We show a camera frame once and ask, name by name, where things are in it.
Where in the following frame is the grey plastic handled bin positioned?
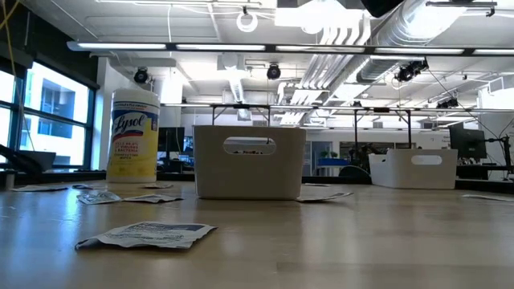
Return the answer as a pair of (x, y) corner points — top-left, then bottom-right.
(193, 124), (308, 201)

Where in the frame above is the black monitor on arm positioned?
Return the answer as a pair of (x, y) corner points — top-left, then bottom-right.
(448, 122), (488, 161)

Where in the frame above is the blue planter box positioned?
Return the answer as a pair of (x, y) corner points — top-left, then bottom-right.
(316, 157), (350, 167)

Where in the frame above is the black monitor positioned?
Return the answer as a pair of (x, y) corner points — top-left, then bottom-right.
(157, 126), (186, 153)

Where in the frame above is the long LED light bar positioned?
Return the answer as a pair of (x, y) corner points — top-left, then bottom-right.
(67, 41), (514, 56)

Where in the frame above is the yellow Lysol wipes canister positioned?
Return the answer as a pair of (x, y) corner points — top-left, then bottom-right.
(106, 88), (161, 185)

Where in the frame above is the flat white packet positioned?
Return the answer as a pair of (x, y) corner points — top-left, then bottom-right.
(10, 184), (69, 193)

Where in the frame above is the black metal table frame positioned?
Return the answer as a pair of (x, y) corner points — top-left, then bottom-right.
(353, 107), (413, 152)
(211, 103), (271, 126)

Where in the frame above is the white ring light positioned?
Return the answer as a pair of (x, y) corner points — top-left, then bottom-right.
(235, 10), (259, 34)

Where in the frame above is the white plastic handled bin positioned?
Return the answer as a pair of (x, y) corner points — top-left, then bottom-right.
(368, 149), (459, 190)

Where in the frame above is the silver ventilation duct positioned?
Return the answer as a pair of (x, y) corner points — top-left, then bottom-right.
(355, 0), (471, 83)

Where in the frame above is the black aluminium table frame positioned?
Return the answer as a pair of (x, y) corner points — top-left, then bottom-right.
(0, 170), (514, 194)

